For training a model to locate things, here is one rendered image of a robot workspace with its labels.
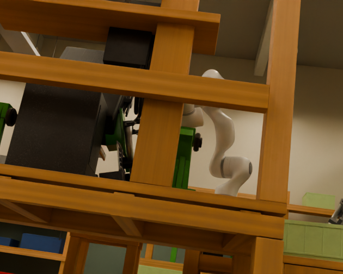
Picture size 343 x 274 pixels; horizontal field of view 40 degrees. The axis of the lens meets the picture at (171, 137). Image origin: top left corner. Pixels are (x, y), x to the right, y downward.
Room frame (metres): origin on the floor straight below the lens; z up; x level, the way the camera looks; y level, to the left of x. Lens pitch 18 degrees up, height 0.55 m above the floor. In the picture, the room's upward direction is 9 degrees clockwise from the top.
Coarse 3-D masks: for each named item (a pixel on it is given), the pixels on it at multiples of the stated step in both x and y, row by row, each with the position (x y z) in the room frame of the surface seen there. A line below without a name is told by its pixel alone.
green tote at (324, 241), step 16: (288, 224) 2.23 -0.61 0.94; (304, 224) 2.21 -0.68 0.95; (320, 224) 2.19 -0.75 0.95; (288, 240) 2.23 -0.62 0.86; (304, 240) 2.21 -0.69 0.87; (320, 240) 2.19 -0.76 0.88; (336, 240) 2.17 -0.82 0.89; (304, 256) 2.21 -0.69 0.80; (320, 256) 2.19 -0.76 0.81; (336, 256) 2.17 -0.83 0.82
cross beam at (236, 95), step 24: (0, 72) 1.53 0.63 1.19; (24, 72) 1.53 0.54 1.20; (48, 72) 1.52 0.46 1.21; (72, 72) 1.52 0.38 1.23; (96, 72) 1.51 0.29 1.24; (120, 72) 1.51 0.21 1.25; (144, 72) 1.50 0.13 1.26; (168, 72) 1.50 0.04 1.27; (144, 96) 1.53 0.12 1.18; (168, 96) 1.50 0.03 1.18; (192, 96) 1.49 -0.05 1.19; (216, 96) 1.49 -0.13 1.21; (240, 96) 1.48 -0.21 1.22; (264, 96) 1.48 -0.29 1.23
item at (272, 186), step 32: (192, 0) 1.54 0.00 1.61; (288, 0) 1.52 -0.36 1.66; (160, 32) 1.55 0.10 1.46; (192, 32) 1.54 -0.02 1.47; (288, 32) 1.52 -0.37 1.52; (160, 64) 1.55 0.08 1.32; (288, 64) 1.52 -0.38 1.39; (288, 96) 1.52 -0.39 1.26; (160, 128) 1.54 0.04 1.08; (288, 128) 1.52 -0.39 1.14; (160, 160) 1.54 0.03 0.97; (288, 160) 1.52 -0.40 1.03; (256, 192) 1.60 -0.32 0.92
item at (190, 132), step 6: (180, 132) 1.68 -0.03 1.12; (186, 132) 1.68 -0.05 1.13; (192, 132) 1.69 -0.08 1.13; (180, 138) 1.68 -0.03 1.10; (186, 138) 1.67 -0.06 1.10; (192, 138) 1.67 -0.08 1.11; (180, 144) 1.70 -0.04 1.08; (186, 144) 1.69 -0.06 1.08; (180, 150) 1.71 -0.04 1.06; (186, 150) 1.71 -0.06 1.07; (186, 156) 1.73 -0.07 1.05
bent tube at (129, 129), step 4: (128, 120) 1.91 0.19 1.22; (124, 124) 1.92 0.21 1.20; (124, 128) 1.93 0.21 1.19; (128, 128) 1.88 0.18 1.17; (132, 128) 1.93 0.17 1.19; (128, 132) 1.86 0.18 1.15; (128, 136) 1.85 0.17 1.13; (128, 140) 1.84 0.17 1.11; (128, 144) 1.84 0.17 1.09; (132, 144) 1.85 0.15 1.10; (128, 148) 1.85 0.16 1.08; (132, 148) 1.85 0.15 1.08; (128, 152) 1.85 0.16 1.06; (132, 152) 1.86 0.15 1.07; (128, 156) 1.86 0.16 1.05; (132, 156) 1.86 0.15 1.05; (128, 160) 1.88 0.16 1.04
